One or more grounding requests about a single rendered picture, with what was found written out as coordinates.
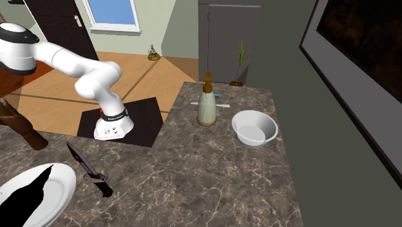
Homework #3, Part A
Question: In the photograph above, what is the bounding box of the white plate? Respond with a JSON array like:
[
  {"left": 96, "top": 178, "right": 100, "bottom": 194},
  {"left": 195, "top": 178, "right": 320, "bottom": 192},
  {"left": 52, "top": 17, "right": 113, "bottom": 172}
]
[{"left": 0, "top": 162, "right": 77, "bottom": 227}]

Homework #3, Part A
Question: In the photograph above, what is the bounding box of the black robot stand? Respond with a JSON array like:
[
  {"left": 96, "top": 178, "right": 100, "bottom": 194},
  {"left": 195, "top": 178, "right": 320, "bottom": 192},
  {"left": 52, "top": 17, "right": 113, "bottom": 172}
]
[{"left": 76, "top": 97, "right": 165, "bottom": 148}]

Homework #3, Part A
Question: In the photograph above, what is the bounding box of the dark brown door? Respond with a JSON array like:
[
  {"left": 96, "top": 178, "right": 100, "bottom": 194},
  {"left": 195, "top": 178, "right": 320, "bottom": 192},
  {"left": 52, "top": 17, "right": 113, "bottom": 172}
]
[{"left": 23, "top": 0, "right": 100, "bottom": 61}]

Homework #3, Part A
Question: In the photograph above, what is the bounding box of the small figure on orange base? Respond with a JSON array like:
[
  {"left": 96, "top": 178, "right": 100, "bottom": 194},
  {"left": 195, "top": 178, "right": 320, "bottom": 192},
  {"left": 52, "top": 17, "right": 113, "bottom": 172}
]
[{"left": 147, "top": 44, "right": 161, "bottom": 61}]

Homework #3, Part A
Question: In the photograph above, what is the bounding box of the cream soap dispenser brown pump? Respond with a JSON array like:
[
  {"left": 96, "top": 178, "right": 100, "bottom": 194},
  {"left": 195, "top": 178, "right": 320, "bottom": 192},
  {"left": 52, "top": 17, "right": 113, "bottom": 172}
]
[{"left": 196, "top": 72, "right": 218, "bottom": 128}]

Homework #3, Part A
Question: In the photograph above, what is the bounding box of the white-framed window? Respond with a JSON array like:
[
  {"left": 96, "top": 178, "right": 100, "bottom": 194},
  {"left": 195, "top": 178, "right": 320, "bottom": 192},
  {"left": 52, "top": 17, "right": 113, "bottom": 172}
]
[{"left": 82, "top": 0, "right": 142, "bottom": 34}]

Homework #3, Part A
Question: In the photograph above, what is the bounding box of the white flat utensil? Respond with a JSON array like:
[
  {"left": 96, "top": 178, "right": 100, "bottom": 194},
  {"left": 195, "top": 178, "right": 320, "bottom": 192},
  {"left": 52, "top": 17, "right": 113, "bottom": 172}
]
[{"left": 190, "top": 101, "right": 231, "bottom": 109}]

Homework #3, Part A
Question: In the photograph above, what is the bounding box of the white bowl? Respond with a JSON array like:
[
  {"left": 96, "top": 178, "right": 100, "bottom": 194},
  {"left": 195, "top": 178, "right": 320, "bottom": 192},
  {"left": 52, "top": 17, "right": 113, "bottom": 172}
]
[{"left": 231, "top": 109, "right": 280, "bottom": 148}]

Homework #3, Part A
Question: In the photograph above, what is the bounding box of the green potted plant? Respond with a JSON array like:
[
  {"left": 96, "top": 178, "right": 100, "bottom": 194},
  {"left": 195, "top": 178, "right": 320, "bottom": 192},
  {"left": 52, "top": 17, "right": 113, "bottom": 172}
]
[{"left": 229, "top": 39, "right": 253, "bottom": 88}]

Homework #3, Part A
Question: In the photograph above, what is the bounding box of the grey refrigerator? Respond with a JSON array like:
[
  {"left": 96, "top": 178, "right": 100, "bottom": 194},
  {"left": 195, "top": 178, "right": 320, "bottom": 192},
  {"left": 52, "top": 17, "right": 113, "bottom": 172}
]
[{"left": 197, "top": 0, "right": 262, "bottom": 84}]

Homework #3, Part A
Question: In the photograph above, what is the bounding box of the brown wooden turned post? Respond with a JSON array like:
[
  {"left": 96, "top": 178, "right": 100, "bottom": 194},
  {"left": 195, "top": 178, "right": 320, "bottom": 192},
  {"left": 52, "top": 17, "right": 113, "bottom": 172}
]
[{"left": 0, "top": 97, "right": 49, "bottom": 152}]

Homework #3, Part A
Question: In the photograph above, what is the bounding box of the black-handled combat knife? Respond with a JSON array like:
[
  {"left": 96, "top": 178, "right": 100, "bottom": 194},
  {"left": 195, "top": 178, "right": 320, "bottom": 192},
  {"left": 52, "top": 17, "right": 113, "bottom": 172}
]
[{"left": 65, "top": 141, "right": 114, "bottom": 199}]

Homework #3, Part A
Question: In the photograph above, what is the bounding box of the dark framed wall picture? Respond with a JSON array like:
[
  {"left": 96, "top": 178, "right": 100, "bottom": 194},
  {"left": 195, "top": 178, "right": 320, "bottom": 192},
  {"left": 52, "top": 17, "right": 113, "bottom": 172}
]
[{"left": 298, "top": 0, "right": 402, "bottom": 192}]

